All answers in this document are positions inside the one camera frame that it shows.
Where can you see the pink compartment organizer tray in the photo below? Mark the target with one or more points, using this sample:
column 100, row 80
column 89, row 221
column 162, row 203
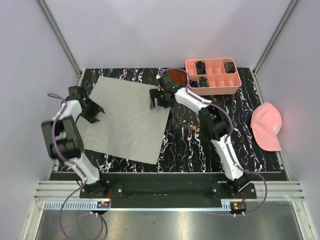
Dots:
column 220, row 82

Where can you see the dark patterned item in tray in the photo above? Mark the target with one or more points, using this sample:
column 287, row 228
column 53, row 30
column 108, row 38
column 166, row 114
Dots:
column 229, row 67

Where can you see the grey cloth napkin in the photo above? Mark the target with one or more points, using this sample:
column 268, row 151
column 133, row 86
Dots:
column 129, row 128

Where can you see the aluminium frame rail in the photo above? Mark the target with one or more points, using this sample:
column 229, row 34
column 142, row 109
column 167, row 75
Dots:
column 276, row 190

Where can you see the gold fork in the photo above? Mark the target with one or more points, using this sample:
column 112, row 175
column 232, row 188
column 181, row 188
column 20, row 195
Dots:
column 193, row 127

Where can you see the blue patterned item in tray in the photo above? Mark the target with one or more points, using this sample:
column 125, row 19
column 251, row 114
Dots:
column 193, row 84

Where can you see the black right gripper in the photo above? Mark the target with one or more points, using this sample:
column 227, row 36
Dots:
column 155, row 93

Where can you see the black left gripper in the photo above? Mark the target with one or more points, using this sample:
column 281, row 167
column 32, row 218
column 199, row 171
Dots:
column 95, row 108

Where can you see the colourful item in tray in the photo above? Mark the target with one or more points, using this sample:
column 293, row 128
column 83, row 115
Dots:
column 203, row 82

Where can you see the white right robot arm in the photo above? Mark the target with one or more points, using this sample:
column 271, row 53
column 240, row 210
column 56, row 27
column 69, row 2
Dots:
column 215, row 124

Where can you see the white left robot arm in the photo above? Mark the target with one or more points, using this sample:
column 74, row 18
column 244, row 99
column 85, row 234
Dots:
column 63, row 140

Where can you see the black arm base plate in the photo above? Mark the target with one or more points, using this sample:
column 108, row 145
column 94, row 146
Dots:
column 215, row 190

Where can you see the pink baseball cap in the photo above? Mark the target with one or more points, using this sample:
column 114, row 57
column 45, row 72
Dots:
column 266, row 122

